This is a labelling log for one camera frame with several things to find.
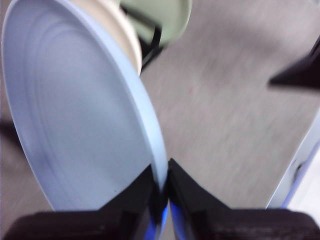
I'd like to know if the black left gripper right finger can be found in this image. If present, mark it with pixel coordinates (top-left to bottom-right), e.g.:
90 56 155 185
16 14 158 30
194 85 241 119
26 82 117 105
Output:
167 157 320 240

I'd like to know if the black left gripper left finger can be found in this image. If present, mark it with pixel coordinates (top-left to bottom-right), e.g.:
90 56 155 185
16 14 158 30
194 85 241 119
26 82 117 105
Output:
2 165 166 240

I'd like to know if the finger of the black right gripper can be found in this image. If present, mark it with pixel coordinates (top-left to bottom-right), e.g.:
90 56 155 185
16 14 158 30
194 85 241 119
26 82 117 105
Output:
268 37 320 91

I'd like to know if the blue plate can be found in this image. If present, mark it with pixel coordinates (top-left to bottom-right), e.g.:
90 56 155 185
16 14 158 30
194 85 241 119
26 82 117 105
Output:
1 0 186 240

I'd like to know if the green plate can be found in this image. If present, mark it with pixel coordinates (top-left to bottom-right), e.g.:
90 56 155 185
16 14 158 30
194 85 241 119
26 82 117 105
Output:
118 0 193 48

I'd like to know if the black plate rack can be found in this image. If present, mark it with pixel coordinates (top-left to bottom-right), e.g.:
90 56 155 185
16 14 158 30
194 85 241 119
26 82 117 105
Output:
119 4 165 76

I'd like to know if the beige plate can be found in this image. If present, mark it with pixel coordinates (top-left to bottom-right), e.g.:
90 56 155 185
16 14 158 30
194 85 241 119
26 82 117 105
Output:
74 0 143 76

